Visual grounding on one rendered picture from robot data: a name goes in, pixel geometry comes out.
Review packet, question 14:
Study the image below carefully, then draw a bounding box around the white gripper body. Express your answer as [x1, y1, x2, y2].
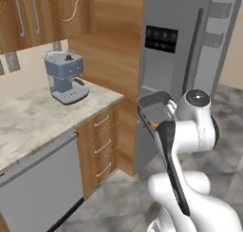
[165, 98, 178, 120]

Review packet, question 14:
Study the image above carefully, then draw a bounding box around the grey tupperware container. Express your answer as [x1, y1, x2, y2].
[136, 90, 176, 143]

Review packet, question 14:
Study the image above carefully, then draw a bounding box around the fridge door with dispenser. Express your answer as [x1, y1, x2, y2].
[139, 0, 216, 99]

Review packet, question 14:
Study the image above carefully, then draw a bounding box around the open grey fridge door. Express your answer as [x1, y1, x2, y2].
[193, 0, 243, 101]

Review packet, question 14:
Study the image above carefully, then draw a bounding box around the grey fridge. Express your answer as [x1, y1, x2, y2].
[134, 0, 243, 174]

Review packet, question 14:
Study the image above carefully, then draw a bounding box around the grey door bin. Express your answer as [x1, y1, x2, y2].
[208, 1, 234, 20]
[202, 31, 225, 48]

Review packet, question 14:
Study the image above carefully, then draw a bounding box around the wooden cupboard door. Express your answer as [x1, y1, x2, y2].
[24, 0, 97, 49]
[0, 0, 30, 56]

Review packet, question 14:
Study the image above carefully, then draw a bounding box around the wooden drawer front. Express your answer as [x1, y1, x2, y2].
[76, 105, 120, 139]
[78, 126, 120, 167]
[80, 152, 120, 202]

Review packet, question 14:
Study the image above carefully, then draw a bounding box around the tall wooden side panel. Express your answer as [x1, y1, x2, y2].
[67, 0, 147, 177]

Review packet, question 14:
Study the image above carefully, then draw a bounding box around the blue coffee machine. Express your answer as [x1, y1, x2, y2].
[43, 48, 90, 106]

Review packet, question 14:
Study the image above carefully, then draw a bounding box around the grey dishwasher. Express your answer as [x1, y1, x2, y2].
[0, 131, 85, 232]

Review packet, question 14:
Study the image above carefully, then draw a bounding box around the dark fridge door handle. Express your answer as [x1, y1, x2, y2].
[182, 8, 205, 96]

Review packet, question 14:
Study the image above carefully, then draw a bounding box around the silver drawer handle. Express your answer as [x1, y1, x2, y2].
[93, 114, 111, 127]
[93, 138, 113, 155]
[95, 162, 113, 179]

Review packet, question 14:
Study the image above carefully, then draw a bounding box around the silver cupboard handle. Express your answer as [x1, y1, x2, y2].
[28, 0, 42, 36]
[9, 0, 27, 39]

